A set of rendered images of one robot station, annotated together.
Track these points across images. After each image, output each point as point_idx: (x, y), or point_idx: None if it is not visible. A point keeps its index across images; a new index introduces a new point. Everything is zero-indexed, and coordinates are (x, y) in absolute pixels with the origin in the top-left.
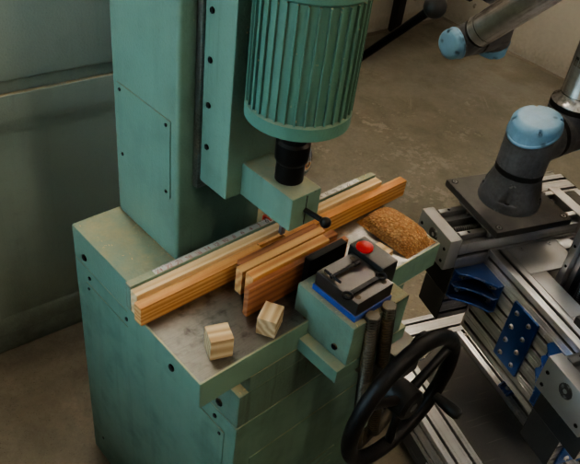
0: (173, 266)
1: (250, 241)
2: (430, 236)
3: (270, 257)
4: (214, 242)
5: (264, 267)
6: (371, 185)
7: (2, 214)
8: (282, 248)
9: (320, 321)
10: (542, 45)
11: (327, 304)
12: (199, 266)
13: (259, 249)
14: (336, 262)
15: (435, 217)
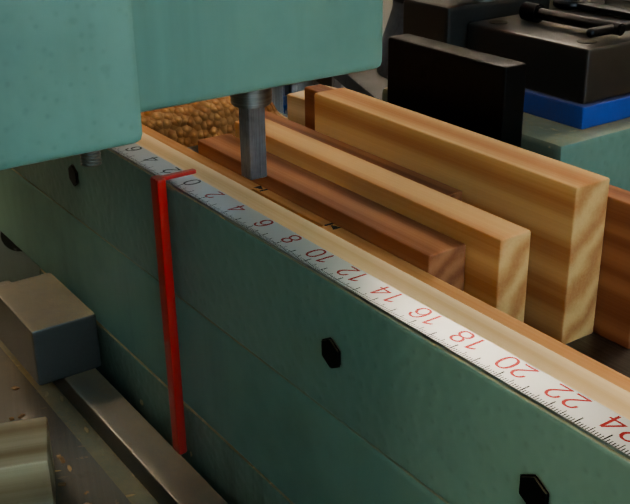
0: (562, 384)
1: (309, 223)
2: (14, 246)
3: (420, 185)
4: (337, 276)
5: (531, 161)
6: None
7: None
8: (361, 167)
9: None
10: None
11: None
12: (511, 330)
13: (330, 230)
14: (531, 33)
15: None
